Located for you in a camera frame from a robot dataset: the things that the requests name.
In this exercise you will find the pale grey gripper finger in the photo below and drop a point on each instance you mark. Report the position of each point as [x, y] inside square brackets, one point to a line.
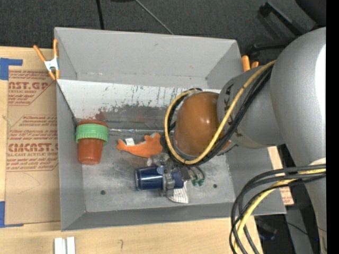
[162, 170]
[168, 184]

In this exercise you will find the dark blue can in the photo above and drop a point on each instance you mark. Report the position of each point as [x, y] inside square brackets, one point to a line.
[149, 179]

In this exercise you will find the orange toy fish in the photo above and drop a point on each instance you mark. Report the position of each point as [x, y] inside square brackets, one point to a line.
[143, 149]

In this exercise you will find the grey metal bin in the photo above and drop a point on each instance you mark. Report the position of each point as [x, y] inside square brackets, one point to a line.
[116, 184]

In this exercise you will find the brown cardboard board, red print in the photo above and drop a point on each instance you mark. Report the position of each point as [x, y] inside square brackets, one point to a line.
[31, 168]

